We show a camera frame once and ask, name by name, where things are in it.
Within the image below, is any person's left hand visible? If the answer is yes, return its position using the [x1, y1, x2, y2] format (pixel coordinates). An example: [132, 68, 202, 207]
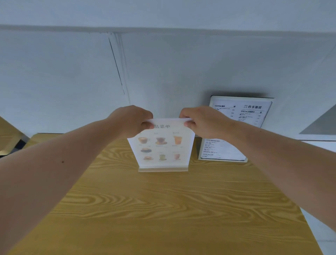
[108, 105, 154, 140]

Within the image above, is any person's right hand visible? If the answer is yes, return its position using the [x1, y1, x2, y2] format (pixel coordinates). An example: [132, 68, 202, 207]
[179, 106, 237, 141]

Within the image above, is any white drinks picture menu sheet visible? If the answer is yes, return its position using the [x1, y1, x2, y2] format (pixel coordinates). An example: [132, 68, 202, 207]
[127, 118, 196, 169]

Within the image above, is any person's right forearm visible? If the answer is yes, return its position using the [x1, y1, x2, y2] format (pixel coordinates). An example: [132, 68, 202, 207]
[228, 118, 336, 233]

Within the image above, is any person's left forearm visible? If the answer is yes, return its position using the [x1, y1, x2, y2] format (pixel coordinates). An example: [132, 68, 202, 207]
[0, 115, 122, 255]

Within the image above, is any pale wooden menu holder base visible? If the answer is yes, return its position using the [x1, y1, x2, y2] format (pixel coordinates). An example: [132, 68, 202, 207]
[138, 165, 190, 173]

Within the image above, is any black-framed text menu stand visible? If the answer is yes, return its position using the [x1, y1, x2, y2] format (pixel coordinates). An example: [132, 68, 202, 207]
[197, 95, 274, 163]

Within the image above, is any wooden side table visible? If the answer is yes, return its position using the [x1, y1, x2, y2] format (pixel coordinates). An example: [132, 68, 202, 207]
[0, 116, 30, 156]

